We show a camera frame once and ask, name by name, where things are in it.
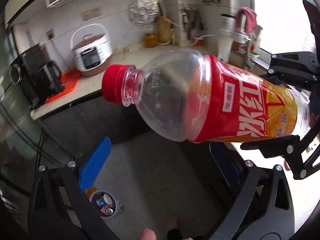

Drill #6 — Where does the orange red plastic drink bottle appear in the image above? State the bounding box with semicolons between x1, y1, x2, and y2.
101;49;306;143

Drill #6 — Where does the grey trash bin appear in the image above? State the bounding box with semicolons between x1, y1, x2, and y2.
89;190;124;219

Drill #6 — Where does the yellow cooking oil jug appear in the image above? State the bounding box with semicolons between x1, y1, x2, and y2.
85;187;97;199

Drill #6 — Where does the aluminium drink can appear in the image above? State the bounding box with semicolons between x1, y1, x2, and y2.
105;207;114;216

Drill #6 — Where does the white faucet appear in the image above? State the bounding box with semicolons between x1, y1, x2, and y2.
217;12;249;63

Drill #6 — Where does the red mat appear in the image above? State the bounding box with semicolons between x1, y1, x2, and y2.
46;69;81;103

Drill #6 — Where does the black electric kettle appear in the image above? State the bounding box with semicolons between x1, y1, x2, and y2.
36;61;64;98

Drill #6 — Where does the white red rice cooker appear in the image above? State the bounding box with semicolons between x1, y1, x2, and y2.
70;23;113;77

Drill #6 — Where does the black coffee machine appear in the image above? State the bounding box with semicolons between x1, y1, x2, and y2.
9;44;49;110

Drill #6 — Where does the amber glass jar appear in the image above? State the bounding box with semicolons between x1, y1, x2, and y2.
144;32;158;48

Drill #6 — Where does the round metal steamer rack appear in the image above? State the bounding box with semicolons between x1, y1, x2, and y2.
129;0;159;28

